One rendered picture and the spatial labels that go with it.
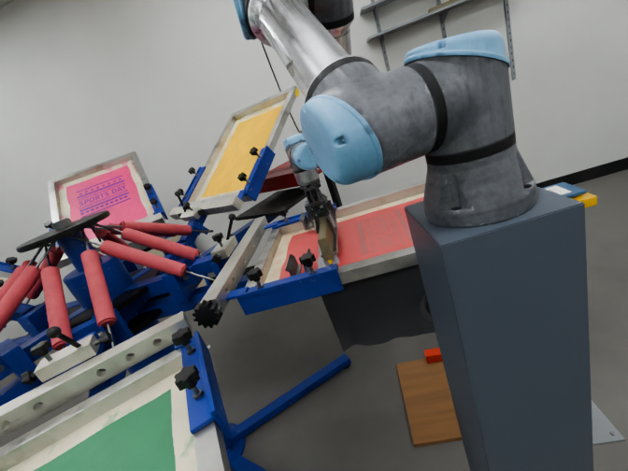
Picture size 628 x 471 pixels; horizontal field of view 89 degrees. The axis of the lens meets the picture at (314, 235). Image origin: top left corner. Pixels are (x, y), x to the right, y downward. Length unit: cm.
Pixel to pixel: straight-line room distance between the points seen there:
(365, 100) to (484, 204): 20
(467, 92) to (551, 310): 32
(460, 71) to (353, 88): 12
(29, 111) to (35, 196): 86
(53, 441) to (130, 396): 16
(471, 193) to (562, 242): 13
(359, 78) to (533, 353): 46
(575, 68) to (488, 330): 324
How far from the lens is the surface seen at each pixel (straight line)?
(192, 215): 168
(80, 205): 255
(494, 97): 47
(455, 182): 48
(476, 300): 51
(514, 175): 49
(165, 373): 91
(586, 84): 371
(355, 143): 38
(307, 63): 51
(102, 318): 117
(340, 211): 139
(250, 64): 316
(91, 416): 96
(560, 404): 71
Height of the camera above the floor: 141
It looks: 20 degrees down
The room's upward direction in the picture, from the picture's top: 20 degrees counter-clockwise
